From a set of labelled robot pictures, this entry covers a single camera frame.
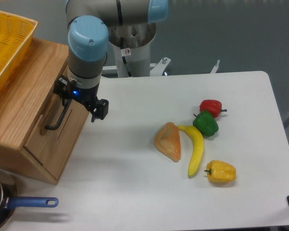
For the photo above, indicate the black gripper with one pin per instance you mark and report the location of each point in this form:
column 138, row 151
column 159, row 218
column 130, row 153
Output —
column 87, row 97

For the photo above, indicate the wooden top drawer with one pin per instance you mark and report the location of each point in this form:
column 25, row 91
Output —
column 56, row 132

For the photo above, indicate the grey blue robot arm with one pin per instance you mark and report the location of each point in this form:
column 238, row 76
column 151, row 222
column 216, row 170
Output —
column 88, row 24

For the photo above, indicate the wooden drawer cabinet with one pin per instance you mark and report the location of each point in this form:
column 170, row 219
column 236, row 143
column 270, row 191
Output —
column 22, row 101

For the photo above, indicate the orange bread slice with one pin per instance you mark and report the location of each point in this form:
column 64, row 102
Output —
column 167, row 141

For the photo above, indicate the yellow plastic basket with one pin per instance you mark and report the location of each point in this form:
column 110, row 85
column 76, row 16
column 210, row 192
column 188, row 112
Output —
column 16, row 34

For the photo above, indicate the yellow banana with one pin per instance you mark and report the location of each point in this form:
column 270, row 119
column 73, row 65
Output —
column 198, row 148

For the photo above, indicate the green bell pepper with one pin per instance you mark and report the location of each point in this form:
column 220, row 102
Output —
column 205, row 123

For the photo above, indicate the red bell pepper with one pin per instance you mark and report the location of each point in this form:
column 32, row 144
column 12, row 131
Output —
column 212, row 106

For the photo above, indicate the yellow bell pepper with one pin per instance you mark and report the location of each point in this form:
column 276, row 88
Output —
column 220, row 172

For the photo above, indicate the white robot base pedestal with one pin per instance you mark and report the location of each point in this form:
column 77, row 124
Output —
column 131, row 47

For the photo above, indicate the white table frame bracket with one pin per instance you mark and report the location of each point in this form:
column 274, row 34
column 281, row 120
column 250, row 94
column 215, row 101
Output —
column 159, row 69

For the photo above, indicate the blue handled frying pan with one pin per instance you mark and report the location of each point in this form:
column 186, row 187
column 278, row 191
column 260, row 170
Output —
column 10, row 200

